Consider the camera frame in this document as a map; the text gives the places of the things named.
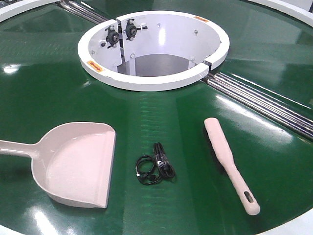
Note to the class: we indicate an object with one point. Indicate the pink hand broom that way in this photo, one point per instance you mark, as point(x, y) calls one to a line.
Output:
point(225, 157)

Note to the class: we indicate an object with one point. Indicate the pink plastic dustpan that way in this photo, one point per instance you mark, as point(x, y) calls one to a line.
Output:
point(72, 162)

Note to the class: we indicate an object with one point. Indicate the right steel roller strip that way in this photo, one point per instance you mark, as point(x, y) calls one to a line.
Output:
point(261, 102)

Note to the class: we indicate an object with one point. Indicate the steel roller strip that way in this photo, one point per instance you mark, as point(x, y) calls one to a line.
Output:
point(82, 10)
point(261, 102)

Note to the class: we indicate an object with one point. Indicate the rear steel roller strip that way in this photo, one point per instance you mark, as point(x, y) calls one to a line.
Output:
point(82, 10)

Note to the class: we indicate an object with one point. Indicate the white outer rim right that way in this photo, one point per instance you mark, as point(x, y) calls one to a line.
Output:
point(292, 10)

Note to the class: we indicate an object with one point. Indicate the white rim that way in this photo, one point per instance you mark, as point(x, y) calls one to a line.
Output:
point(292, 10)
point(301, 225)
point(10, 8)

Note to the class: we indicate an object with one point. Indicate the white outer rim front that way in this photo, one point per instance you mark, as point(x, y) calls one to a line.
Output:
point(301, 225)

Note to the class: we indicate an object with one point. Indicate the white outer rim left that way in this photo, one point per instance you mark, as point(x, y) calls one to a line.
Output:
point(10, 8)

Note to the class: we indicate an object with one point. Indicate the right black bearing mount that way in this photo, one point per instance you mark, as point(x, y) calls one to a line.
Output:
point(131, 29)

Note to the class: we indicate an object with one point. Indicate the black bearing mount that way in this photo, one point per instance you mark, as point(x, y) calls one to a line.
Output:
point(112, 36)
point(131, 29)

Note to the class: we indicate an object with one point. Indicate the left black bearing mount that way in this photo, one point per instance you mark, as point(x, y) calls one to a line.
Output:
point(112, 36)

